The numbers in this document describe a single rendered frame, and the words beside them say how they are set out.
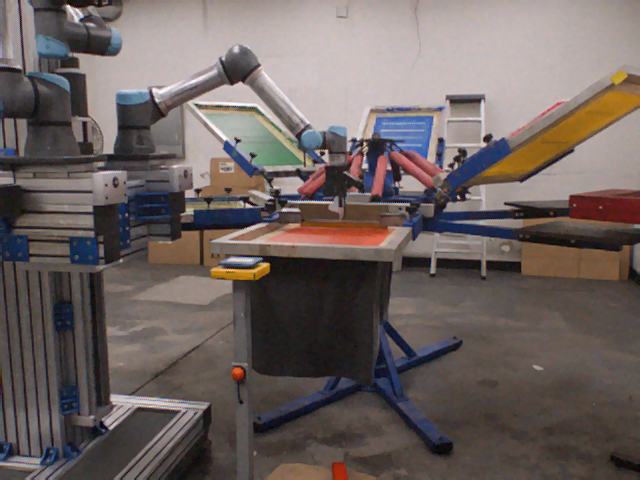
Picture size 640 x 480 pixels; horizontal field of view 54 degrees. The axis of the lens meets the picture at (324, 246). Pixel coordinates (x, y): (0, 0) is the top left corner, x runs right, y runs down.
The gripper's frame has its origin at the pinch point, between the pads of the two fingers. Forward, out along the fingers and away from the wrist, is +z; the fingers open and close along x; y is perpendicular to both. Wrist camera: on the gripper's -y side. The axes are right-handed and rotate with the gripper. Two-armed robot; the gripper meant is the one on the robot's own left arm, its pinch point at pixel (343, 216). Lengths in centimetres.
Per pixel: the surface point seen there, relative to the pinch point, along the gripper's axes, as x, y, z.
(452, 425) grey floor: -38, -43, 102
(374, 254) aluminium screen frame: 61, -22, 4
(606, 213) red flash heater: -1, -97, -2
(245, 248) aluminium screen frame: 61, 18, 3
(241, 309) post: 81, 12, 17
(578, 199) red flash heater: -6, -88, -7
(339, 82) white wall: -412, 92, -91
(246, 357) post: 81, 11, 31
